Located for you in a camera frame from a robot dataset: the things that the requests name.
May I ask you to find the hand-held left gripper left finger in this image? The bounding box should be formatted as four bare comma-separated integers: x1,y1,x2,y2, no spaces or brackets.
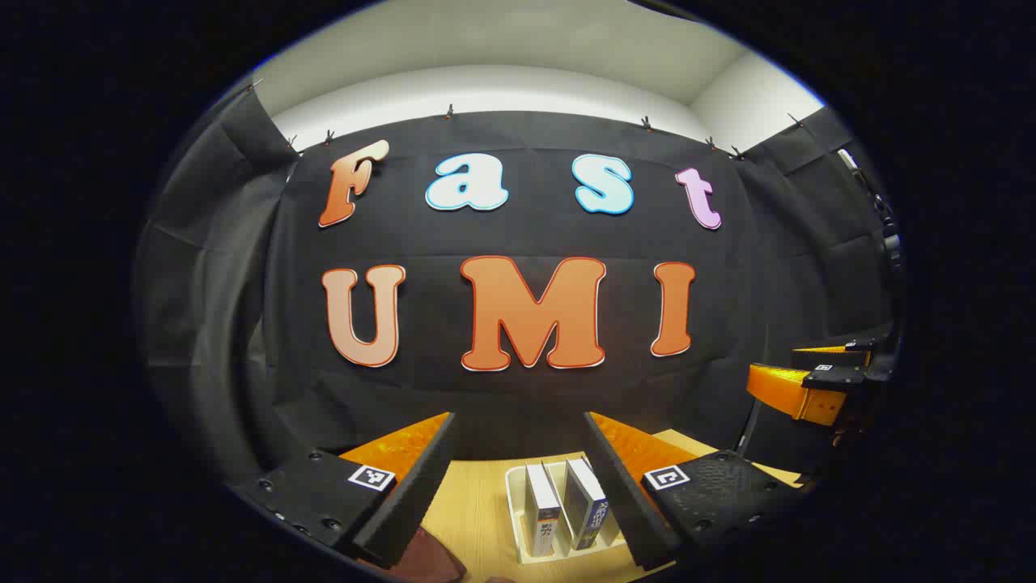
232,411,456,568

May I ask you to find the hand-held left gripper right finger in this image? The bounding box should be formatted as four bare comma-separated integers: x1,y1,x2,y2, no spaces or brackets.
584,411,810,570

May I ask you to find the blue cover book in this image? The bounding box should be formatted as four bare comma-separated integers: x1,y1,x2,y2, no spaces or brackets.
564,457,608,551

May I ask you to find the dark red schoolbag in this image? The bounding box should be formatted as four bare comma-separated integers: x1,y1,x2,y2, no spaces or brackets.
388,526,468,583

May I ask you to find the white cover book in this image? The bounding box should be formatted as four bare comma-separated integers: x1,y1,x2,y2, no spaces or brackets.
524,462,563,558

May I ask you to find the white bookshelf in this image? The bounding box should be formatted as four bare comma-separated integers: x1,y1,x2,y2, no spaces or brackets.
505,457,640,565

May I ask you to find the row of small black clips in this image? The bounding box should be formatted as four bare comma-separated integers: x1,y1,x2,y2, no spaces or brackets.
247,79,810,159

